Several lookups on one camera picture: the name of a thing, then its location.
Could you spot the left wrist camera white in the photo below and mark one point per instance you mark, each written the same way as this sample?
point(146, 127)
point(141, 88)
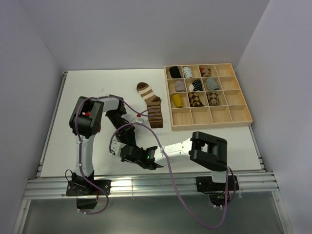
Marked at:
point(138, 119)

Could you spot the dark green reindeer sock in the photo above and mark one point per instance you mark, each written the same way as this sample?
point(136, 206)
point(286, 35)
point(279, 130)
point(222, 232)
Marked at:
point(132, 139)

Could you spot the rolled yellow sock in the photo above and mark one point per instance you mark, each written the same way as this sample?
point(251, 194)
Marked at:
point(177, 100)

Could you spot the aluminium frame rail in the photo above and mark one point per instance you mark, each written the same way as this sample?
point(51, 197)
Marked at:
point(148, 185)

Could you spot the rolled grey beige sock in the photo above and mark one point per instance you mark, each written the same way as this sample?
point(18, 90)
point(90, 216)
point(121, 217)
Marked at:
point(179, 86)

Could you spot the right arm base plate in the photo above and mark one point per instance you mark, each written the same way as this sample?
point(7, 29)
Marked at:
point(204, 184)

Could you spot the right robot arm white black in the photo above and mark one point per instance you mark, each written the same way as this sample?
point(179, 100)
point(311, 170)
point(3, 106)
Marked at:
point(203, 149)

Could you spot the brown striped sock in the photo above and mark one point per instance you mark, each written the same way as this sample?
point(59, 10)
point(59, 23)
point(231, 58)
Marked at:
point(153, 103)

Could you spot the rolled white striped sock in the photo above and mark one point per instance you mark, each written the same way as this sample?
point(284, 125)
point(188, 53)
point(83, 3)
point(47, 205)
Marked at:
point(187, 72)

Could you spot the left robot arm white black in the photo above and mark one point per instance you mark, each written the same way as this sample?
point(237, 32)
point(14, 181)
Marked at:
point(85, 123)

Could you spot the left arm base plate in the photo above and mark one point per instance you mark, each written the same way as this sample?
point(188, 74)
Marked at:
point(79, 187)

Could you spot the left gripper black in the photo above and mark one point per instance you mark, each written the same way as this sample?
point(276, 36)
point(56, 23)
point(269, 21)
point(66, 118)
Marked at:
point(121, 134)

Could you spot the rolled brown argyle sock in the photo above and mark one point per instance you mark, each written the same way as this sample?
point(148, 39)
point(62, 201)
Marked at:
point(194, 100)

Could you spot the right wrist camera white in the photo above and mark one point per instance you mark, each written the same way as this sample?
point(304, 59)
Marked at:
point(115, 148)

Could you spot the rolled orange argyle sock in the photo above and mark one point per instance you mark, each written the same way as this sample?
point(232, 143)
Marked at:
point(205, 71)

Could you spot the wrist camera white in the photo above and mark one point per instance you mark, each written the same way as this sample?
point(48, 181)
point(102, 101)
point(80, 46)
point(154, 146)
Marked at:
point(115, 148)
point(138, 119)

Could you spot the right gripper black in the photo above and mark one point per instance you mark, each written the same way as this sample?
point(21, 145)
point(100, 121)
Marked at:
point(124, 160)

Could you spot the wooden compartment tray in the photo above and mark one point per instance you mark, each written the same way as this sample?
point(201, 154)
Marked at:
point(205, 96)

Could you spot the rolled dark argyle sock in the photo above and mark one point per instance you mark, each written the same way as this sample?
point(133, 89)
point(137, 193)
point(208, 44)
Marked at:
point(214, 98)

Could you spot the rolled black striped sock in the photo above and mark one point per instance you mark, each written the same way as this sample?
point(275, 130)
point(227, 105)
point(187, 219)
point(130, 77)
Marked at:
point(196, 85)

